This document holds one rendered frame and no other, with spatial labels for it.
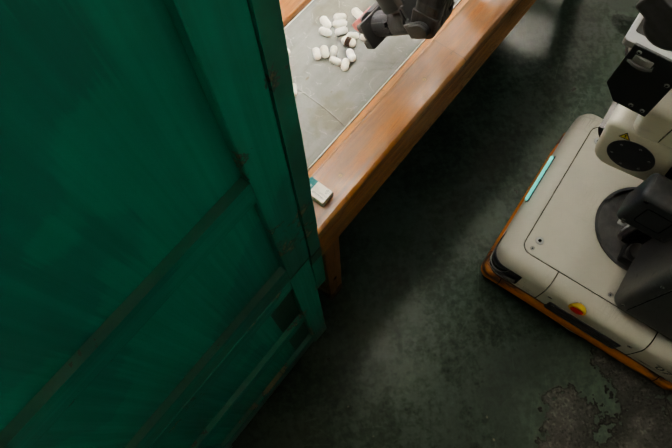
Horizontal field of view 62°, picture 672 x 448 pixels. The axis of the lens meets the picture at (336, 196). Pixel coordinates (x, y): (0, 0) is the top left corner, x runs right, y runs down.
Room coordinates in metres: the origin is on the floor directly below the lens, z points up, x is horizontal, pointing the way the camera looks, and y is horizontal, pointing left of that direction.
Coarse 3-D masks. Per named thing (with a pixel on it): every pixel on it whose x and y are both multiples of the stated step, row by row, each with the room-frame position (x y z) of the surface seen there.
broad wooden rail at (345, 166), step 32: (480, 0) 0.96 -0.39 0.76; (512, 0) 0.95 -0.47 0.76; (448, 32) 0.87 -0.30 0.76; (480, 32) 0.86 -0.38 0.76; (416, 64) 0.78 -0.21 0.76; (448, 64) 0.78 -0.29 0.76; (480, 64) 0.88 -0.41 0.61; (384, 96) 0.70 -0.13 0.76; (416, 96) 0.69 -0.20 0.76; (448, 96) 0.76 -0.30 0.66; (352, 128) 0.62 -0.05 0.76; (384, 128) 0.62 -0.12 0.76; (416, 128) 0.65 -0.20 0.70; (320, 160) 0.55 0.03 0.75; (352, 160) 0.54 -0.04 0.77; (384, 160) 0.55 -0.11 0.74; (352, 192) 0.47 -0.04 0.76; (320, 224) 0.40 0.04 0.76
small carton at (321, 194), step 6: (312, 180) 0.49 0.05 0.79; (312, 186) 0.48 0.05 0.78; (318, 186) 0.48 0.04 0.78; (324, 186) 0.47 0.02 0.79; (312, 192) 0.46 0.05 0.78; (318, 192) 0.46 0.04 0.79; (324, 192) 0.46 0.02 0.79; (330, 192) 0.46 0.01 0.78; (312, 198) 0.45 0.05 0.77; (318, 198) 0.45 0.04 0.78; (324, 198) 0.45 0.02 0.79; (324, 204) 0.44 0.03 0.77
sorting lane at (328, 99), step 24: (312, 0) 1.02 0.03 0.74; (336, 0) 1.01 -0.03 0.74; (360, 0) 1.01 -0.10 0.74; (456, 0) 0.99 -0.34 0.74; (288, 24) 0.94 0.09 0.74; (312, 24) 0.94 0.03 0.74; (288, 48) 0.87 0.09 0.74; (312, 48) 0.87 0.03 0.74; (360, 48) 0.86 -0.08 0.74; (384, 48) 0.85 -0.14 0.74; (408, 48) 0.85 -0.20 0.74; (312, 72) 0.80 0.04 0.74; (336, 72) 0.79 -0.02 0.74; (360, 72) 0.79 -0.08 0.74; (384, 72) 0.78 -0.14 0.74; (312, 96) 0.73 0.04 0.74; (336, 96) 0.72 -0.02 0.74; (360, 96) 0.72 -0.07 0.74; (312, 120) 0.66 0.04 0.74; (336, 120) 0.66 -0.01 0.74; (312, 144) 0.60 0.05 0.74
